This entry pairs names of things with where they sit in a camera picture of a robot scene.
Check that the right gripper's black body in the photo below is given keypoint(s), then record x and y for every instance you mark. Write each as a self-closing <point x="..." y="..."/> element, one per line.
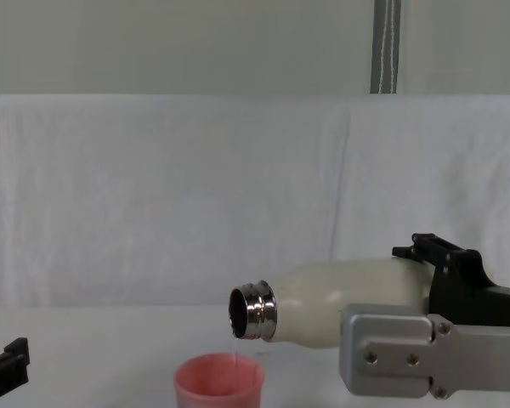
<point x="472" y="304"/>

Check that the pale white curtain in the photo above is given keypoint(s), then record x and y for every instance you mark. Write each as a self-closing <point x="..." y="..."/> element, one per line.
<point x="174" y="42"/>

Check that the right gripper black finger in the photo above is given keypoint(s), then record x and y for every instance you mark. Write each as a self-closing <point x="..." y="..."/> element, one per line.
<point x="440" y="251"/>

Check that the white table cloth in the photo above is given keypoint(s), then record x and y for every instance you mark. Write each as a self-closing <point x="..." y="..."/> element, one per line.
<point x="89" y="357"/>

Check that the grey striped post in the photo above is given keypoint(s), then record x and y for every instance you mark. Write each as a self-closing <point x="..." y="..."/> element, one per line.
<point x="383" y="47"/>

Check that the cream vacuum bottle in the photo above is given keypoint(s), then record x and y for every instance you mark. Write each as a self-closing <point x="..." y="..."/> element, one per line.
<point x="357" y="293"/>

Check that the pink plastic cup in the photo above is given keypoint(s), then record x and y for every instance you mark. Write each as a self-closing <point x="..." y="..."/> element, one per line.
<point x="219" y="384"/>

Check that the white wrinkled backdrop sheet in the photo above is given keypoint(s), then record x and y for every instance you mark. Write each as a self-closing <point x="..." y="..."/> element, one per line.
<point x="153" y="191"/>

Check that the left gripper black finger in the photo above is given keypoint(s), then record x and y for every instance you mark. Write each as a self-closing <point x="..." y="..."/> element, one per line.
<point x="13" y="361"/>

